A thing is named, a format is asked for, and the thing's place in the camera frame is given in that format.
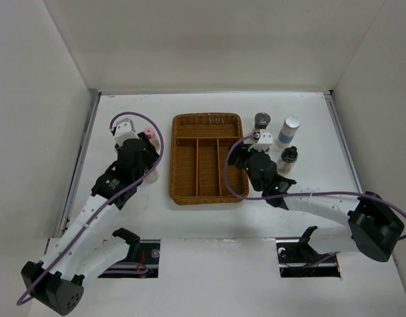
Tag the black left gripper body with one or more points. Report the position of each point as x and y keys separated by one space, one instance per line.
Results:
x=150 y=158

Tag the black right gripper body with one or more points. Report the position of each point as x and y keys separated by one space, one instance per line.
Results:
x=244 y=162

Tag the pink cap spice bottle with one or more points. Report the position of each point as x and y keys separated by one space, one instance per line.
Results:
x=152 y=137

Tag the silver cap blue bottle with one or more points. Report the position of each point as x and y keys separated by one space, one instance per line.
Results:
x=288 y=131

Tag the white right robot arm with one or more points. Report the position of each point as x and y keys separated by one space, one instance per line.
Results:
x=365 y=222

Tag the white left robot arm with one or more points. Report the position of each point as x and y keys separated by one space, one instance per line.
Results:
x=83 y=253

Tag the brown wicker tray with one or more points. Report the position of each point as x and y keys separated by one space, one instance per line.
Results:
x=199 y=145

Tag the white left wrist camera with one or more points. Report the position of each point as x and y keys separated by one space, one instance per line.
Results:
x=124 y=130

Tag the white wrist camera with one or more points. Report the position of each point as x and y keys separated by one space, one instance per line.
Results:
x=124 y=130
x=262 y=140

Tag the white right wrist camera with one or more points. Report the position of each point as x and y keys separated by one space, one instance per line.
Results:
x=262 y=140

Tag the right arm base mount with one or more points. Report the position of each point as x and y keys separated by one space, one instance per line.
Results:
x=297 y=259

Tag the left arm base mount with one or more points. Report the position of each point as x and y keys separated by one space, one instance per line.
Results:
x=141 y=261

